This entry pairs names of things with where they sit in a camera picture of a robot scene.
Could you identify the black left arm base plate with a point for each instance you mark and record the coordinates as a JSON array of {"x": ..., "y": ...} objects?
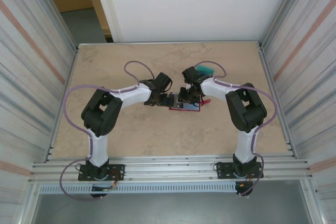
[{"x": 119, "y": 168}]

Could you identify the red card holder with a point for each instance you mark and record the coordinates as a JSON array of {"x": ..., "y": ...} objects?
[{"x": 189, "y": 107}]

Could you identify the white door frame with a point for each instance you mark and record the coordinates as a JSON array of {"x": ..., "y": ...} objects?
[{"x": 107, "y": 6}]

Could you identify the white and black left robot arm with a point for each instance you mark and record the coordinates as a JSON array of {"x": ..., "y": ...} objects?
[{"x": 131, "y": 94}]

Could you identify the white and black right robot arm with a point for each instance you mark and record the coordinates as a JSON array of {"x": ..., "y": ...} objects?
[{"x": 215, "y": 89}]

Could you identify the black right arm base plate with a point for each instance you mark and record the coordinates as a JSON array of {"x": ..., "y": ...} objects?
[{"x": 223, "y": 168}]

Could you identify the teal card box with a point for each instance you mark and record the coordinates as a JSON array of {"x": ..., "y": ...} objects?
[{"x": 206, "y": 69}]

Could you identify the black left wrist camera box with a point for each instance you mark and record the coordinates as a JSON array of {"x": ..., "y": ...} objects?
[{"x": 161, "y": 81}]

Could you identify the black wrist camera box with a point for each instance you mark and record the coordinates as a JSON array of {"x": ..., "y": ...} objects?
[
  {"x": 191, "y": 74},
  {"x": 161, "y": 81}
]

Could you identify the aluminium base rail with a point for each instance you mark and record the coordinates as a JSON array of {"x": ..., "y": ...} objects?
[{"x": 168, "y": 167}]

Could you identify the corrugated metal side panel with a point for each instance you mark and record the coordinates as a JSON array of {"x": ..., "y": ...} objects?
[
  {"x": 26, "y": 77},
  {"x": 309, "y": 77}
]

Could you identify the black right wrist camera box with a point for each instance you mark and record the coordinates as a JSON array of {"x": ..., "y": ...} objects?
[{"x": 191, "y": 74}]

